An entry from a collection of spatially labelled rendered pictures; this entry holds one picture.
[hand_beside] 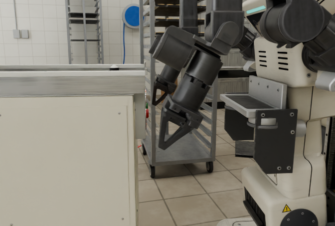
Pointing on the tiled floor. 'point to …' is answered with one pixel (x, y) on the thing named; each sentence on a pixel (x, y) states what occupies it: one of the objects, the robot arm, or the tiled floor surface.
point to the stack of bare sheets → (244, 148)
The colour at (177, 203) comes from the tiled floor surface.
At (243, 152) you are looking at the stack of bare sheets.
